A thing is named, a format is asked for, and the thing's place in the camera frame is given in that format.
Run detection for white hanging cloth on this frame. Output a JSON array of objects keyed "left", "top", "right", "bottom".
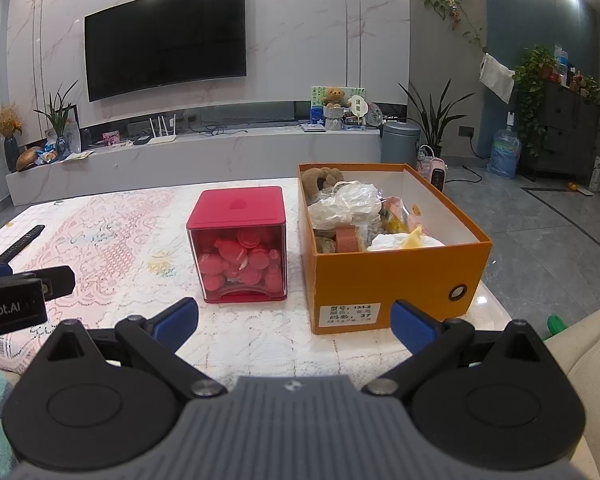
[{"left": 478, "top": 53, "right": 515, "bottom": 104}]

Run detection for red box of pink discs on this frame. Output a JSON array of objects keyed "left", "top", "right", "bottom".
[{"left": 186, "top": 185, "right": 289, "bottom": 305}]

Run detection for golden brown ornament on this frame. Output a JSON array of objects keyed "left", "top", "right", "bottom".
[{"left": 15, "top": 147, "right": 44, "bottom": 172}]

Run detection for green picture card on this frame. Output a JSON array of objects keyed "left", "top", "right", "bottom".
[{"left": 309, "top": 85, "right": 368, "bottom": 129}]

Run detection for grey trash bin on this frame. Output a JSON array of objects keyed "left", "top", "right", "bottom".
[{"left": 381, "top": 120, "right": 422, "bottom": 166}]

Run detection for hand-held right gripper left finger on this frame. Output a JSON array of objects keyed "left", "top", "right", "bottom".
[{"left": 22, "top": 296, "right": 229, "bottom": 399}]

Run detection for green plant in glass vase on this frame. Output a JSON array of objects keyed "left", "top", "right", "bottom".
[{"left": 33, "top": 79, "right": 81, "bottom": 159}]

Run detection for brown teddy bear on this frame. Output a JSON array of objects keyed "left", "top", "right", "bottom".
[{"left": 322, "top": 87, "right": 347, "bottom": 131}]

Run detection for blue water jug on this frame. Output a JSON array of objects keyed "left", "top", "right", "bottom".
[{"left": 487, "top": 112, "right": 523, "bottom": 180}]

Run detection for white router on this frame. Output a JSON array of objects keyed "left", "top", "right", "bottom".
[{"left": 146, "top": 114, "right": 179, "bottom": 147}]

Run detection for dark drawer cabinet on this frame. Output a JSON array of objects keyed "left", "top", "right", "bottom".
[{"left": 522, "top": 79, "right": 600, "bottom": 182}]

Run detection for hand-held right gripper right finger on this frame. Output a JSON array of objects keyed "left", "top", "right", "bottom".
[{"left": 361, "top": 298, "right": 569, "bottom": 398}]

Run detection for hanging vine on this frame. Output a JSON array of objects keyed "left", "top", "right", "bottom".
[{"left": 419, "top": 0, "right": 489, "bottom": 54}]

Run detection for orange cardboard box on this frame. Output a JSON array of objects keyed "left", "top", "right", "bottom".
[{"left": 297, "top": 162, "right": 494, "bottom": 337}]

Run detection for pink small heater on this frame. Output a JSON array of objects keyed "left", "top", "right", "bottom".
[{"left": 427, "top": 157, "right": 449, "bottom": 194}]

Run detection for white marble television console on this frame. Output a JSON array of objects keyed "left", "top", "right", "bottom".
[{"left": 4, "top": 124, "right": 384, "bottom": 207}]

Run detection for brown chunky yarn plush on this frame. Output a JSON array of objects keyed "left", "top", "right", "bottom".
[{"left": 300, "top": 166, "right": 345, "bottom": 206}]

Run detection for black wall television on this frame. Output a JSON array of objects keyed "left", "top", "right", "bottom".
[{"left": 83, "top": 0, "right": 248, "bottom": 104}]

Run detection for woven pastel basket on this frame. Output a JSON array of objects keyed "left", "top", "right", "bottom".
[{"left": 416, "top": 144, "right": 436, "bottom": 174}]

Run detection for beige sofa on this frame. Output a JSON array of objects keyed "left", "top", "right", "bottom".
[{"left": 544, "top": 306, "right": 600, "bottom": 480}]

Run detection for dried flowers in dark vase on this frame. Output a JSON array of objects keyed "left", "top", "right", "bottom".
[{"left": 0, "top": 103, "right": 24, "bottom": 174}]

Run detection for clear plastic bag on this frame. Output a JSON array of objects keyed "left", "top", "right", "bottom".
[{"left": 307, "top": 181, "right": 384, "bottom": 232}]

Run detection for long-leaf potted plant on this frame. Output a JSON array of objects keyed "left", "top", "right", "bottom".
[{"left": 398, "top": 79, "right": 476, "bottom": 162}]

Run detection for green ivy plant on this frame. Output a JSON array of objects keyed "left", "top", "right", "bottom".
[{"left": 512, "top": 45, "right": 559, "bottom": 157}]

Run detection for white round hand fan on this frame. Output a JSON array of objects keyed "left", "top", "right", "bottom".
[{"left": 348, "top": 93, "right": 369, "bottom": 126}]

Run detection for black remote control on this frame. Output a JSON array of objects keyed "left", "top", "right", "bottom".
[{"left": 0, "top": 224, "right": 47, "bottom": 267}]

